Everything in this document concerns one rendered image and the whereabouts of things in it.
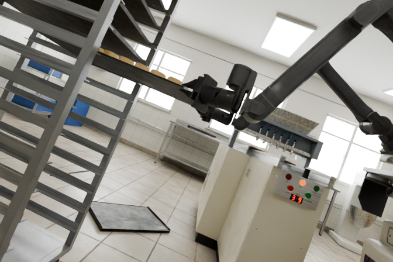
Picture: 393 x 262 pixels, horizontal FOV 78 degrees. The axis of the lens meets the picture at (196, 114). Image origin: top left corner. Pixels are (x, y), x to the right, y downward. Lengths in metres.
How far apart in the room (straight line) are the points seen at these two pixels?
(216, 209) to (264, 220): 0.74
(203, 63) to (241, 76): 5.05
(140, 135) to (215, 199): 3.75
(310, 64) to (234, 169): 1.54
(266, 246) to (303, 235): 0.21
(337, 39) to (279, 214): 1.03
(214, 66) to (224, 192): 3.92
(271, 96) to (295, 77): 0.08
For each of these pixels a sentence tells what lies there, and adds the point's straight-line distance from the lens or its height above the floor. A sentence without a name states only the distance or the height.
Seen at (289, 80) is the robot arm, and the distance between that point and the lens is 0.68.
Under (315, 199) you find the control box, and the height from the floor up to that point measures 0.76.
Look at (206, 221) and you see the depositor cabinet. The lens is 2.21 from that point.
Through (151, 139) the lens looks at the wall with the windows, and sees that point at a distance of 5.59.
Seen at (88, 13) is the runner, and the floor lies 1.05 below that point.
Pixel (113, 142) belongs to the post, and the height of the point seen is 0.65.
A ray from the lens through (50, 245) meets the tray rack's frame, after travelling 1.35.
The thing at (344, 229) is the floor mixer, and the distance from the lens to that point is 5.77.
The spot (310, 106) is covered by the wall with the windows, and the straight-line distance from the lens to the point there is 5.88.
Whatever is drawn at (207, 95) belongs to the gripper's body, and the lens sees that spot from 0.67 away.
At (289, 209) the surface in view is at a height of 0.65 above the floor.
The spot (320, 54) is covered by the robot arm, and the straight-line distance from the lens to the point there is 0.73.
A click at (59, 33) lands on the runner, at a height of 0.96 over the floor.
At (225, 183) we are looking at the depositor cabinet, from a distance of 2.14.
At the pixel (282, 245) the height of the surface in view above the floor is 0.46.
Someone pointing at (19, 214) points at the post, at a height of 0.44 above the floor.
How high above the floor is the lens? 0.84
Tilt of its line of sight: 4 degrees up
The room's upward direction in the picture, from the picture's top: 23 degrees clockwise
